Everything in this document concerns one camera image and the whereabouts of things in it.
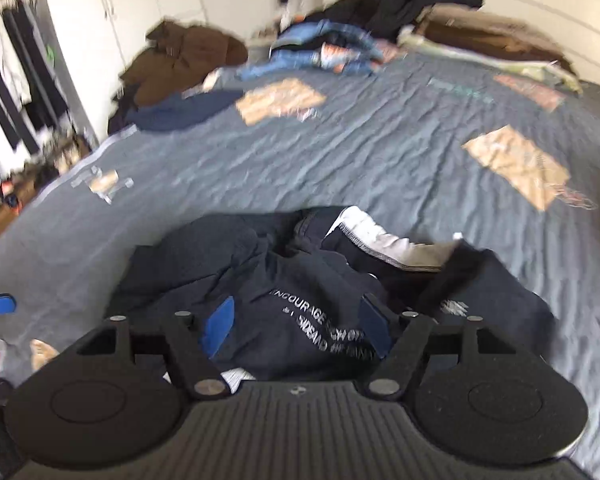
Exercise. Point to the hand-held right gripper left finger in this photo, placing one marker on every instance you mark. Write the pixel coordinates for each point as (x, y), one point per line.
(219, 327)

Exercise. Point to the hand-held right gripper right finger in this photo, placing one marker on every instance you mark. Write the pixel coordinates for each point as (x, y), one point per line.
(375, 330)

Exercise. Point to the black printed t-shirt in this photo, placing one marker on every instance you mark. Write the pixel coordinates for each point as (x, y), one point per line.
(290, 305)

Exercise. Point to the clothes rack with hanging clothes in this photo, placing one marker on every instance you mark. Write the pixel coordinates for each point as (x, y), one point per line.
(15, 85)

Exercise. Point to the blue patterned clothes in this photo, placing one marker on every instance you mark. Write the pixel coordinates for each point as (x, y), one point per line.
(325, 47)

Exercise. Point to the stack of folded brown clothes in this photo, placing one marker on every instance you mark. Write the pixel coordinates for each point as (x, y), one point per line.
(485, 35)

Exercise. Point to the white grey garment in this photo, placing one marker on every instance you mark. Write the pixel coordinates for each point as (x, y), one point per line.
(400, 252)

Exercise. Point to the grey printed bedspread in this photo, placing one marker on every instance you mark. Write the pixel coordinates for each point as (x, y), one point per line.
(370, 160)

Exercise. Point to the navy blue garment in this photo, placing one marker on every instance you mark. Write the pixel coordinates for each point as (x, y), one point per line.
(180, 110)

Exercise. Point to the brown jacket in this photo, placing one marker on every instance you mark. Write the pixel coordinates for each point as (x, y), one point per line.
(185, 57)

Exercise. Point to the white wardrobe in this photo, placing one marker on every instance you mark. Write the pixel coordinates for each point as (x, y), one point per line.
(125, 15)

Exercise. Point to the black jacket pile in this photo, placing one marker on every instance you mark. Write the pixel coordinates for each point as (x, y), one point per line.
(405, 2)

